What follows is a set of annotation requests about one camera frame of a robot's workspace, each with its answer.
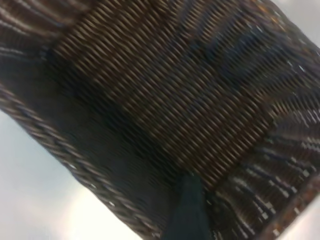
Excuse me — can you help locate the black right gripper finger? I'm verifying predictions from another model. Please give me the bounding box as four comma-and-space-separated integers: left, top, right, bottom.
162, 173, 213, 240

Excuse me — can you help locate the dark brown wicker basket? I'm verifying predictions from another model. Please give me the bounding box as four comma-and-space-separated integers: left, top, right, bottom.
0, 0, 320, 240

